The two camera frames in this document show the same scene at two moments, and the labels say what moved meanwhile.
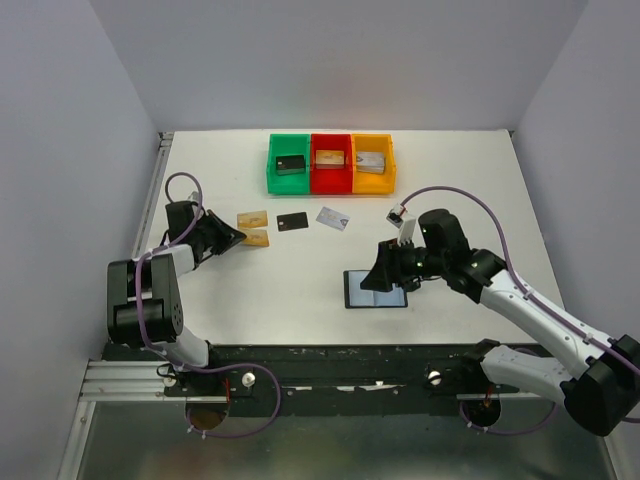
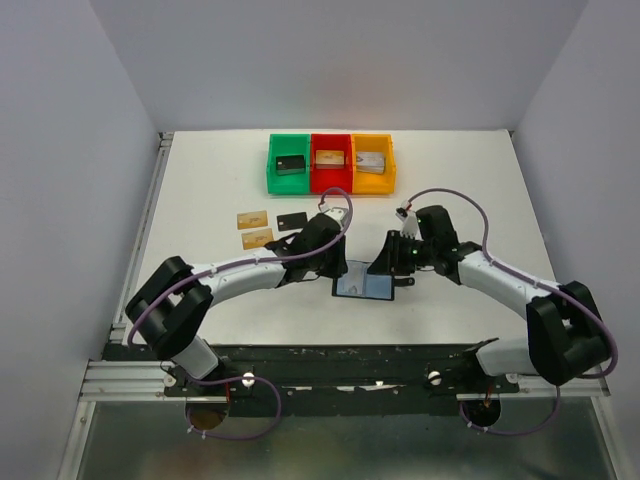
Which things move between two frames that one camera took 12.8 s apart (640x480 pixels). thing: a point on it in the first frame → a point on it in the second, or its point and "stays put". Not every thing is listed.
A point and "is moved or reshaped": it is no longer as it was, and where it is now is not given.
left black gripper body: x=200 y=232 → x=328 y=264
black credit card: x=292 y=221 stays put
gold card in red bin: x=330 y=157 stays put
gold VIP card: x=255 y=219 stays put
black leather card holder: x=357 y=297 is moved or reshaped
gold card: x=256 y=238 stays put
